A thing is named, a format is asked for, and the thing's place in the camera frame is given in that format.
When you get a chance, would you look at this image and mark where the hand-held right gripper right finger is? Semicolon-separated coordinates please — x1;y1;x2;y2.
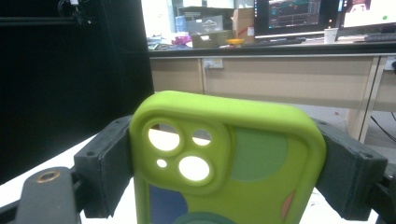
312;118;389;222

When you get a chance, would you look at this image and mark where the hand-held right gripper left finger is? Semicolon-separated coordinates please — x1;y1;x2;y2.
74;115;134;219

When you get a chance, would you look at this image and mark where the green phone case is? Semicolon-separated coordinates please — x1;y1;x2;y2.
129;90;327;224

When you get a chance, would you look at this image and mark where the white table sheet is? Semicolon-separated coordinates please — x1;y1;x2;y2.
0;122;379;224

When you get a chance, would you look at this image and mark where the black curtain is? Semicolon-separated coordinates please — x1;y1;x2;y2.
0;0;155;185

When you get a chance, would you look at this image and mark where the long beige bench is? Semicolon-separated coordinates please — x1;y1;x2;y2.
148;40;396;144

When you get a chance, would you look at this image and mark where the black keyboard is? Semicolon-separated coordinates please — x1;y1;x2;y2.
242;36;307;49
363;33;396;43

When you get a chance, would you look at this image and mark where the white paper cup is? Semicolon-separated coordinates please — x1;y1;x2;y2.
323;27;339;45

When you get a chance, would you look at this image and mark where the pink object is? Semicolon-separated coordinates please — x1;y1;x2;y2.
171;35;191;47

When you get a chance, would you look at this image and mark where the computer monitor with light screen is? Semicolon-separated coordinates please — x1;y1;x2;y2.
337;0;396;33

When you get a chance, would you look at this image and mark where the blue water bottle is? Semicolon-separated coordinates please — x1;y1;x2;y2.
175;15;188;34

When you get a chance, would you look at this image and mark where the computer monitor with dark screen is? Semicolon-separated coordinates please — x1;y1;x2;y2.
253;0;341;39

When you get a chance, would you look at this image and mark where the dark olive box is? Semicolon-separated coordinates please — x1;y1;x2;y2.
191;30;234;49

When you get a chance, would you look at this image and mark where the yellow round object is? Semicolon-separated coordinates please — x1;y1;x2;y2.
225;38;246;47

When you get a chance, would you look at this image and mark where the grey box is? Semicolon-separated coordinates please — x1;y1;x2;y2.
186;15;224;35

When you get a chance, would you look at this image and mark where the brown cardboard box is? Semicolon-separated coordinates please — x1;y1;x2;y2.
232;7;256;44

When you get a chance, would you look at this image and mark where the black cable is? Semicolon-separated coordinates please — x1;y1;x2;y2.
370;111;396;143

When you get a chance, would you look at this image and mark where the white wall socket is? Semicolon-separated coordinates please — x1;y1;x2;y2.
203;58;224;70
384;56;396;71

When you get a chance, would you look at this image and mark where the black stand with cables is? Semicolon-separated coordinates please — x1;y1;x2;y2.
0;0;93;27

